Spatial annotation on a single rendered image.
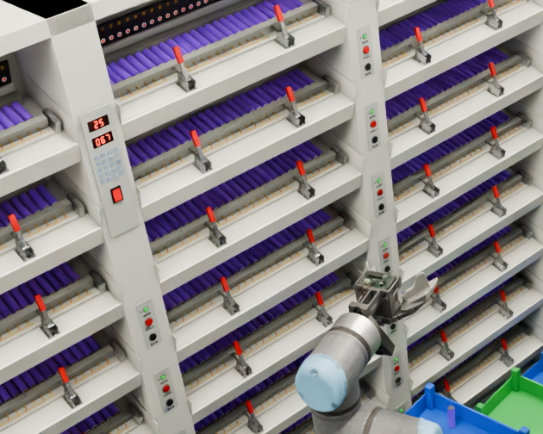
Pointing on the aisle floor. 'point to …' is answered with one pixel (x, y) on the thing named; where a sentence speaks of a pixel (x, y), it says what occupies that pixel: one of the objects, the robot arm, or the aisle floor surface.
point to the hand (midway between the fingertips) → (405, 275)
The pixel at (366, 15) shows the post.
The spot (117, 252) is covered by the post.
